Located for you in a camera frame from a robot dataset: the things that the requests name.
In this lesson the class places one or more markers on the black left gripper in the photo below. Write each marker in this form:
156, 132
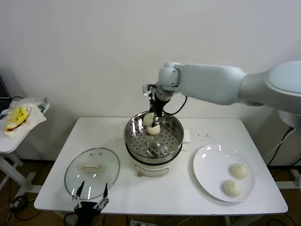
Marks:
85, 209

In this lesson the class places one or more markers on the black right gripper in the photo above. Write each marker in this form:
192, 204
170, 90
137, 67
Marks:
161, 104

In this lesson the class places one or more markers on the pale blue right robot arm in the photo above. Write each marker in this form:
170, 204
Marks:
211, 82

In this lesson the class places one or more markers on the stainless steel steamer basket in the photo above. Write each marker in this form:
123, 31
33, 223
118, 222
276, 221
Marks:
169, 141

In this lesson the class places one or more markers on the white electric cooker pot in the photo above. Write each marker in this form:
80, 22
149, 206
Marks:
150, 169

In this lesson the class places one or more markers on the white plug adapter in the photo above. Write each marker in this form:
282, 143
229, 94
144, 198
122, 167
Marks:
14, 205

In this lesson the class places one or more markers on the white round plate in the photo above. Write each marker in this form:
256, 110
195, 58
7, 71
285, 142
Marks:
211, 169

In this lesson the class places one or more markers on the white side table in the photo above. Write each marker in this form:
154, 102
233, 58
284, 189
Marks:
7, 146

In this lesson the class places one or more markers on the teal printed packet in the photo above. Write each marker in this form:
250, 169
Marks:
43, 104

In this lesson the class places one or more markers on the plastic bag with yellow wrapper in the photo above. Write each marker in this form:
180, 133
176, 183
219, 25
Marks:
18, 115

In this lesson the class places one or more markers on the white table leg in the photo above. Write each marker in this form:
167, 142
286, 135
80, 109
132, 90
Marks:
228, 220

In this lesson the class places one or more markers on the black monitor screen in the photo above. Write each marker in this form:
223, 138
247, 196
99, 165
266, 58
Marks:
3, 90

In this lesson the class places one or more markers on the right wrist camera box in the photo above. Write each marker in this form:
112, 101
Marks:
148, 90

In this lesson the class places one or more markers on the white rack base frame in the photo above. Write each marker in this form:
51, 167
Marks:
291, 184

